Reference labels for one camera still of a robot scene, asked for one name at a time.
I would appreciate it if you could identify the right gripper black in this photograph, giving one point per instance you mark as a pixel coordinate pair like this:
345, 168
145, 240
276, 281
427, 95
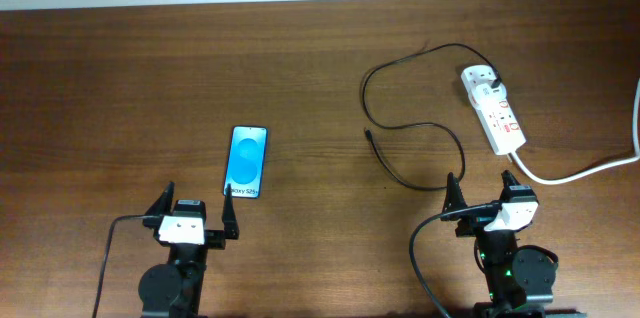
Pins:
474, 224

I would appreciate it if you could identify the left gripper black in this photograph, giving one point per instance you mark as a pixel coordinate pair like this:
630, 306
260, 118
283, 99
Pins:
215, 239

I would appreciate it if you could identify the blue screen Galaxy smartphone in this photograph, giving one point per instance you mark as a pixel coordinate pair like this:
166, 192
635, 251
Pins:
245, 163

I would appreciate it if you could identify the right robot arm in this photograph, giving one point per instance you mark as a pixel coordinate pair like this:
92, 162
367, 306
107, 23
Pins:
519, 278

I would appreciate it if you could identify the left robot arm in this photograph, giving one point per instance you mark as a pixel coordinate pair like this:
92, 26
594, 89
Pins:
173, 289

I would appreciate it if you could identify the white USB charger adapter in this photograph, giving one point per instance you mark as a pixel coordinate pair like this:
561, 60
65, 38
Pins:
484, 94

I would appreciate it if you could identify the white power strip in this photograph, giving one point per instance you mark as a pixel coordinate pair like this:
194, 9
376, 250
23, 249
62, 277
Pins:
498, 120

